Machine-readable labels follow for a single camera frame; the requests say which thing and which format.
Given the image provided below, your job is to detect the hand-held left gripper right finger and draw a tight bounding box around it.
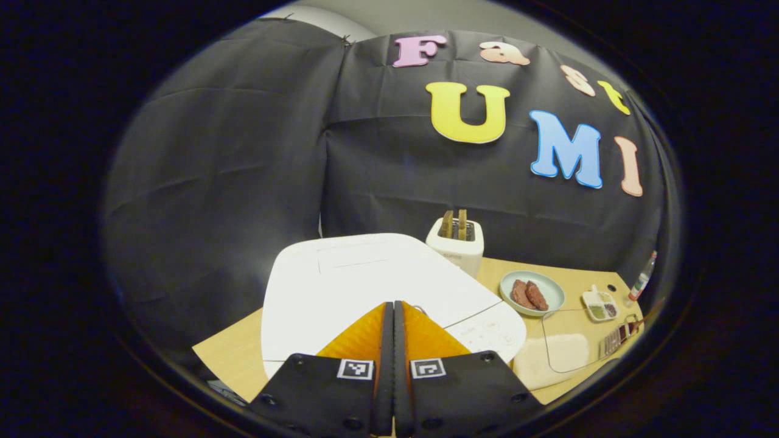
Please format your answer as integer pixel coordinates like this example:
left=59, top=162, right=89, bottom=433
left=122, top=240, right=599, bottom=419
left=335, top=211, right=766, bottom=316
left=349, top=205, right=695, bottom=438
left=394, top=301, right=545, bottom=438

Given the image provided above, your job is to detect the pale green plate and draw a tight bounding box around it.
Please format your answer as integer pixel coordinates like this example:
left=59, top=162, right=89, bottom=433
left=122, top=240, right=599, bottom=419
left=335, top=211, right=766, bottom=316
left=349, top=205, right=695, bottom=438
left=499, top=270, right=566, bottom=318

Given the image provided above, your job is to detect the clear bottle with red cap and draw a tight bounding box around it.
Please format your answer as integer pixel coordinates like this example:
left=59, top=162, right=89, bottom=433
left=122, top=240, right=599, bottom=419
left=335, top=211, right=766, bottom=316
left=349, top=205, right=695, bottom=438
left=627, top=251, right=658, bottom=303

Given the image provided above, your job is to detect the white divided dish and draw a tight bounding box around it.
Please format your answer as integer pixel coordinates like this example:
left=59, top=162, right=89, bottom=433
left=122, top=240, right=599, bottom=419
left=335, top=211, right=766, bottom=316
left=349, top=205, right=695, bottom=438
left=581, top=284, right=621, bottom=322

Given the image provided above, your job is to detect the cream cutting board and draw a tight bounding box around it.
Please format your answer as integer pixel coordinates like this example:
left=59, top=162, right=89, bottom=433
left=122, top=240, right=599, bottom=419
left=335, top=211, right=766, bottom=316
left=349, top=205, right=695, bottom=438
left=513, top=332, right=594, bottom=391

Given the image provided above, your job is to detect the white rice cooker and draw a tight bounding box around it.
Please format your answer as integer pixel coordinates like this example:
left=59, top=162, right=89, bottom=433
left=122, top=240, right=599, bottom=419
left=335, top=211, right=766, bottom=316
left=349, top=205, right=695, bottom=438
left=260, top=233, right=528, bottom=381

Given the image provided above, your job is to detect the white and blue object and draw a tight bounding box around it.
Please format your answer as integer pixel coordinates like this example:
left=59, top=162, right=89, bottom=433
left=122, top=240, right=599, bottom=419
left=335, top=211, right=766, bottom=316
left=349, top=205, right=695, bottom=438
left=207, top=380, right=247, bottom=405

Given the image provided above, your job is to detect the reddish brown meat piece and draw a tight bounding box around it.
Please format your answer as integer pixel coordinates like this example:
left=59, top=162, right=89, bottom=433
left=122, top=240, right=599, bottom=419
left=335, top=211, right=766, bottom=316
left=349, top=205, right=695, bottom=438
left=511, top=279, right=536, bottom=310
left=525, top=280, right=550, bottom=311

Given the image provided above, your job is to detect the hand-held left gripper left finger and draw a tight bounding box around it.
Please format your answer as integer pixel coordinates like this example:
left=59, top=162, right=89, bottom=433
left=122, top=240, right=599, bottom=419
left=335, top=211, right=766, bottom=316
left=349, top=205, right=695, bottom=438
left=246, top=301, right=395, bottom=438

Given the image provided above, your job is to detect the white toaster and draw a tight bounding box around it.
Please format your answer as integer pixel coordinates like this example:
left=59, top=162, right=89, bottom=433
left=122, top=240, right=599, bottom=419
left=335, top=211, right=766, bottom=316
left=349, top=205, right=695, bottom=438
left=425, top=217, right=485, bottom=279

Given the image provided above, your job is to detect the brown wooden spoon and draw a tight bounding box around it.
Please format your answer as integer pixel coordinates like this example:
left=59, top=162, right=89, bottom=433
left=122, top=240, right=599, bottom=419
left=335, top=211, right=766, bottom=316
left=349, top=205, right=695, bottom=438
left=622, top=299, right=665, bottom=336

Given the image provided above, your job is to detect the clear plastic mat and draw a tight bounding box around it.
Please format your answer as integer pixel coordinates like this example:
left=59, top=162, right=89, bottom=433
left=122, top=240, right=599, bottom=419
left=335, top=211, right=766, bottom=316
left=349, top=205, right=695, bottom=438
left=542, top=307, right=640, bottom=374

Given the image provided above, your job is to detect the black backdrop cloth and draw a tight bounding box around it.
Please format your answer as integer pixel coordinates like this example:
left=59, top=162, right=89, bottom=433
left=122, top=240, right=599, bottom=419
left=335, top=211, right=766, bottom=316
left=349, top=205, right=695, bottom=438
left=100, top=18, right=670, bottom=366

